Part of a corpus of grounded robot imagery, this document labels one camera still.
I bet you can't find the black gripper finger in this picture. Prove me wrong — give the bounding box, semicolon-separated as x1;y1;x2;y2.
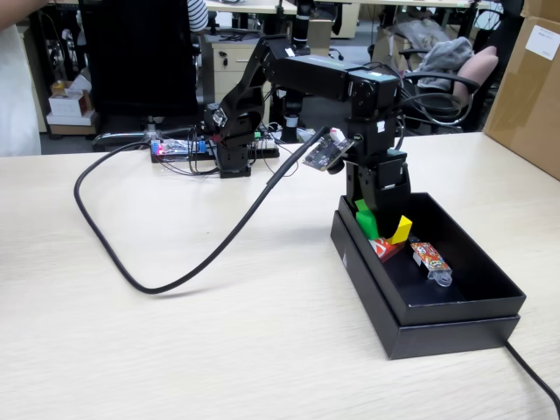
366;180;413;241
346;194;373;215

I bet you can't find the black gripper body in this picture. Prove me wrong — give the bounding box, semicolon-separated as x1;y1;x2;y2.
345;148;412;207

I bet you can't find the green wooden cube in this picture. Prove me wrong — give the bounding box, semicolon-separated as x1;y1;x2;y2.
355;208;380;241

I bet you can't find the yellow wooden cube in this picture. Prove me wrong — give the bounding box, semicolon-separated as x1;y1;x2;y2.
387;214;414;246

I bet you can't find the red white printed carton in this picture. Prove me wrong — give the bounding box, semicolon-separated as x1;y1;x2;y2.
369;237;406;264

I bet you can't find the black cardboard box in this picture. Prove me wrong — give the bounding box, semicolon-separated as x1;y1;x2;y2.
339;192;527;327
330;209;522;361

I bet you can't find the labelled brown cardboard box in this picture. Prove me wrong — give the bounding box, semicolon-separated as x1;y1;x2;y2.
483;15;560;181

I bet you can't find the plain brown cardboard box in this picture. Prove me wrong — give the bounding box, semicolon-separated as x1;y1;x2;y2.
520;0;560;23

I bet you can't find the beige floor carton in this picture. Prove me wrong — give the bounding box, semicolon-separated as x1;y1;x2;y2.
365;24;421;109

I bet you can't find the grey cloth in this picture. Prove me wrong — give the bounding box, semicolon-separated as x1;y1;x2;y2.
417;37;476;92

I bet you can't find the office chair with pink cushion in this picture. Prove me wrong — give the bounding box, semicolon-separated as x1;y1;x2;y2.
380;43;501;137

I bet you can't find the beige drawer cabinet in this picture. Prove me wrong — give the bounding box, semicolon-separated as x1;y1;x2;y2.
203;33;275;128

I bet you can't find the controller board with red light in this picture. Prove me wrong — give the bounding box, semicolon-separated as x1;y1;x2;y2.
150;137;220;164

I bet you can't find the white office desk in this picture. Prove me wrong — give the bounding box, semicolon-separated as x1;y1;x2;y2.
203;0;362;15

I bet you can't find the person in striped shirt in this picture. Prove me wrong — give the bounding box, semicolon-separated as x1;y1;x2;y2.
186;0;210;34

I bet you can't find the flat white carton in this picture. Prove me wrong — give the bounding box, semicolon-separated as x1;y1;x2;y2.
45;111;97;136

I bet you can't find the small white carton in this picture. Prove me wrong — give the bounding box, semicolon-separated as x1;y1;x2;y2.
47;89;93;117

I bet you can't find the open brown carton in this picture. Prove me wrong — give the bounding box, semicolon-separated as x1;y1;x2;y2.
50;73;93;95

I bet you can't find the person in white shirt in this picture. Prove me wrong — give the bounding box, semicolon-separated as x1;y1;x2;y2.
0;0;52;158

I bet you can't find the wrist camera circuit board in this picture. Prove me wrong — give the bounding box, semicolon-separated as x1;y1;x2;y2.
301;129;356;174

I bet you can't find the black power cable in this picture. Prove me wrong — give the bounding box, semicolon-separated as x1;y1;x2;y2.
502;340;560;409

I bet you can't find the thick black camera cable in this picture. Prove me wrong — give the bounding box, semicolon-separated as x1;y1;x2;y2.
73;126;332;296

